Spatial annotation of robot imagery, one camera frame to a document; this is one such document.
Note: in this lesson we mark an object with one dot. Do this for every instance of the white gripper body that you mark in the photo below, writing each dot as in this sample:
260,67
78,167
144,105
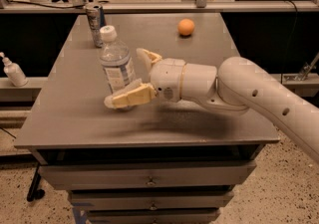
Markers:
166,79

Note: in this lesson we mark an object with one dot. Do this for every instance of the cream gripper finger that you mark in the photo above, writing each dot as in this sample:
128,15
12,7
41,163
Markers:
148,58
134,94

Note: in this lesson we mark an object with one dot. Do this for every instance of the blue label plastic water bottle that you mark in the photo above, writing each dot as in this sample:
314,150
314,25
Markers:
116,59

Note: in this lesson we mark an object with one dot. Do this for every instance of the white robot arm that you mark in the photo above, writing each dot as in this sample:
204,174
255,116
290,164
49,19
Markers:
237,85

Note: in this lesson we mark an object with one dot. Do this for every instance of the white pump dispenser bottle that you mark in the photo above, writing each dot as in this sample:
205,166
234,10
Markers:
13,72

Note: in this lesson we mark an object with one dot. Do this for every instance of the orange fruit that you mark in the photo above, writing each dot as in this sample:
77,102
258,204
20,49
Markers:
185,27

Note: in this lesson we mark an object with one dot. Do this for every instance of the silver blue drink can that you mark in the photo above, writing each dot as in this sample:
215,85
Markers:
96,20

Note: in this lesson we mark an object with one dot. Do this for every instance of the grey drawer cabinet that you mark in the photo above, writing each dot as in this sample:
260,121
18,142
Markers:
70,125

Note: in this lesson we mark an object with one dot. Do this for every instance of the top grey drawer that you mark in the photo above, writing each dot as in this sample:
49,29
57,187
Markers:
147,175

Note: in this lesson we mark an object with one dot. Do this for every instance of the grey drawer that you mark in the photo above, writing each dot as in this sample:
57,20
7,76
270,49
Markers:
169,216
151,200
147,175

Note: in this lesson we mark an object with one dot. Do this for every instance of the middle grey drawer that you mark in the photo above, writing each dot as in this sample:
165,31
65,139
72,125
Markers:
151,200

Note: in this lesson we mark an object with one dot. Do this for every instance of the bottom grey drawer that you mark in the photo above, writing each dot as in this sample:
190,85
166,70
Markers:
169,216

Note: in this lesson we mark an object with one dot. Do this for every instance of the black caster wheel leg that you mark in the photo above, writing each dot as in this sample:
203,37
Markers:
35,193

